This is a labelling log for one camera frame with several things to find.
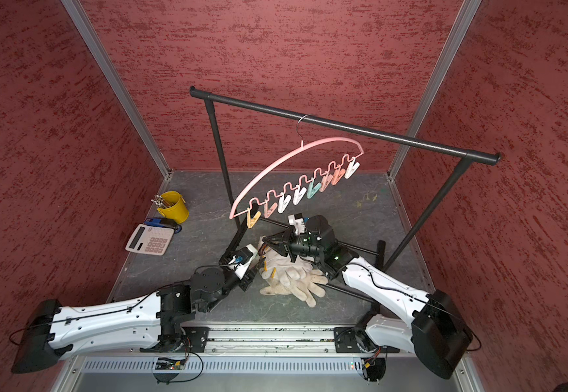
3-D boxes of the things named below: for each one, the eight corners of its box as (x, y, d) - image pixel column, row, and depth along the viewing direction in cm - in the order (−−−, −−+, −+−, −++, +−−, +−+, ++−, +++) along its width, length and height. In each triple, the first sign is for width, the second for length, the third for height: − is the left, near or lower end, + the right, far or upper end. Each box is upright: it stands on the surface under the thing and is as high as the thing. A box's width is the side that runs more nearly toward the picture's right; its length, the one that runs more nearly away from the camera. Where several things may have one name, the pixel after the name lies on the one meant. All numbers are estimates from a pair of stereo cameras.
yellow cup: (167, 225, 104) (156, 208, 94) (174, 208, 109) (163, 191, 100) (185, 225, 104) (175, 209, 94) (191, 208, 109) (182, 191, 100)
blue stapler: (149, 228, 102) (143, 221, 98) (154, 221, 105) (148, 214, 100) (178, 233, 101) (174, 226, 97) (182, 226, 103) (178, 219, 99)
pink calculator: (125, 250, 94) (123, 248, 92) (141, 226, 101) (138, 223, 99) (163, 255, 93) (161, 253, 91) (176, 231, 100) (174, 228, 98)
